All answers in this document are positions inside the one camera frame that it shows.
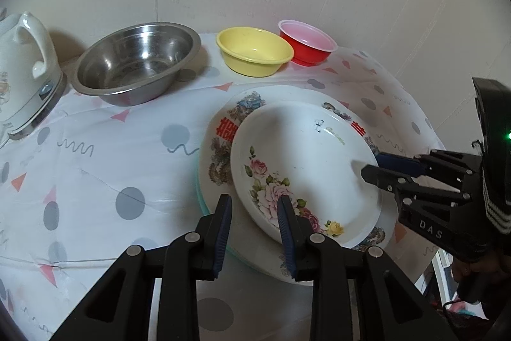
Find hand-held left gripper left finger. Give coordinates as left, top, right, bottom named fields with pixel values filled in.
left=50, top=194, right=233, bottom=341

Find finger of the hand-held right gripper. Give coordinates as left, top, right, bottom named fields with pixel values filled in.
left=376, top=149, right=480, bottom=190
left=361, top=164, right=472, bottom=206

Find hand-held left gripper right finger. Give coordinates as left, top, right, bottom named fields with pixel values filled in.
left=278, top=196, right=456, bottom=341

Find white deep plate pink roses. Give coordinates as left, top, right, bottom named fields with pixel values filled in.
left=230, top=101, right=384, bottom=250

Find white plate with red characters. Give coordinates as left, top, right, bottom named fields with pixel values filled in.
left=198, top=84, right=396, bottom=286

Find red plastic bowl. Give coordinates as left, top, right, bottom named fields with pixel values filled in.
left=278, top=19, right=338, bottom=67

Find yellow plastic bowl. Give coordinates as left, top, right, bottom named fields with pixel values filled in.
left=216, top=27, right=295, bottom=78

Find stainless steel bowl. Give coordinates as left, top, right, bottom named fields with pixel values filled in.
left=71, top=22, right=202, bottom=107

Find person's right hand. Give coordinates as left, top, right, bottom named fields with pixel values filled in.
left=452, top=245, right=511, bottom=298

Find white ribbed device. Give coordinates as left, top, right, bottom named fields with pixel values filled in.
left=432, top=248, right=456, bottom=307

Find pink and teal cloth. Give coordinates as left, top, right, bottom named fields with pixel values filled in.
left=445, top=301, right=491, bottom=328

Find white patterned tablecloth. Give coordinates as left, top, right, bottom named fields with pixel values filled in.
left=0, top=33, right=448, bottom=341

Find white floral ceramic kettle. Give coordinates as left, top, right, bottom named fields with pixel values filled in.
left=0, top=11, right=68, bottom=142

